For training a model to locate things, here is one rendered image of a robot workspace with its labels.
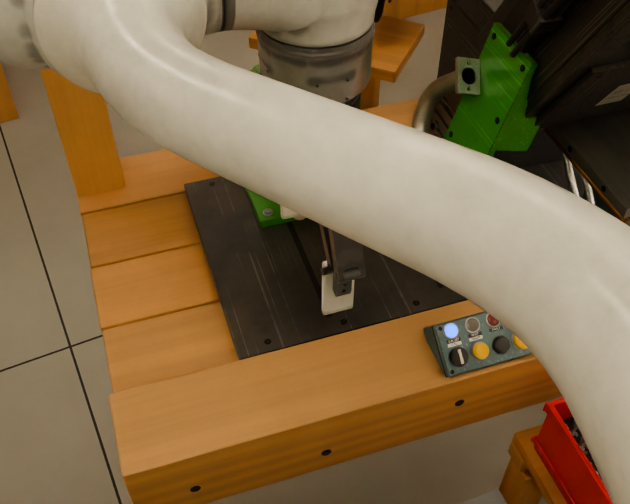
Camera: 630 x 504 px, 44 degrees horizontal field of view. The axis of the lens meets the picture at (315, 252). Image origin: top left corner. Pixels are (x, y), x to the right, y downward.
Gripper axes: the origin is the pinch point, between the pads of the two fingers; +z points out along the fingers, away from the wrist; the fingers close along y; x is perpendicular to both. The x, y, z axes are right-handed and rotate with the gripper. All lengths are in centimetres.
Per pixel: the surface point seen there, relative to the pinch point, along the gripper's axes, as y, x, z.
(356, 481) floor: -36, 23, 131
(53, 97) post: -66, -24, 21
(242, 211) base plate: -50, 3, 41
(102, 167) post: -66, -19, 37
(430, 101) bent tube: -43, 34, 19
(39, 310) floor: -120, -50, 131
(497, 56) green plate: -35, 40, 7
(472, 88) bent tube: -36, 37, 12
